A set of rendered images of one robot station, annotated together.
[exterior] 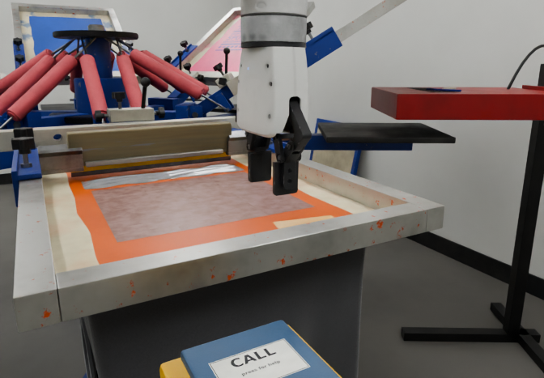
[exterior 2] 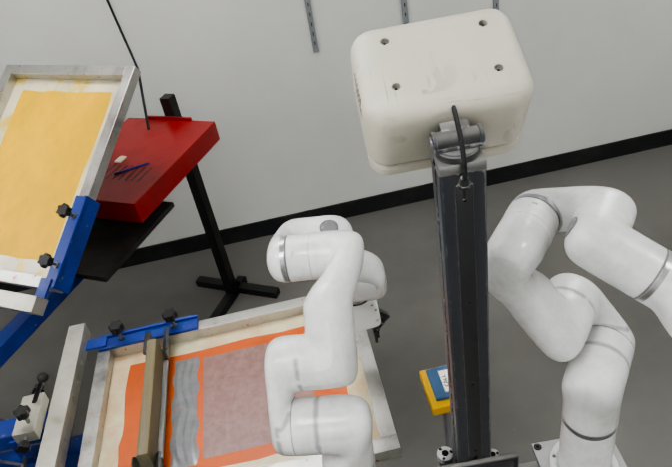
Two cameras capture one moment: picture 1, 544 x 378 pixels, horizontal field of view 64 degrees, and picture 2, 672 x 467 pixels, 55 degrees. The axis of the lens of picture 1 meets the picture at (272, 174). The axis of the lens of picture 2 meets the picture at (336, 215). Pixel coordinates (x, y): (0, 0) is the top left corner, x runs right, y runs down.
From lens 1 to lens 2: 156 cm
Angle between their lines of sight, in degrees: 61
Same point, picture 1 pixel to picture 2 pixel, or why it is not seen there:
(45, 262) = not seen: hidden behind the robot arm
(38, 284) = (390, 441)
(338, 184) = (285, 313)
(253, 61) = (360, 307)
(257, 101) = (366, 319)
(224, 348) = (438, 387)
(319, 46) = (86, 218)
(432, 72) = not seen: outside the picture
